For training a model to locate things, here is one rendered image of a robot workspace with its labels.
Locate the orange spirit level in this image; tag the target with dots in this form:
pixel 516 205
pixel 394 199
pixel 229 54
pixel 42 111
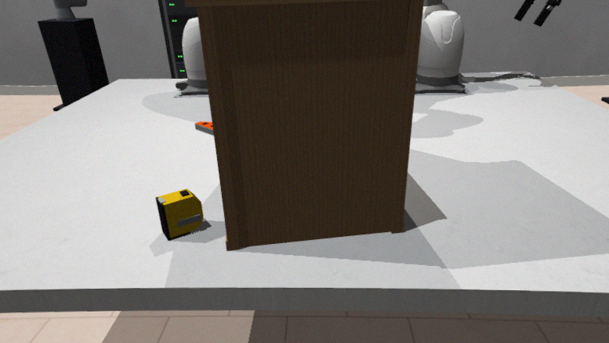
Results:
pixel 205 127

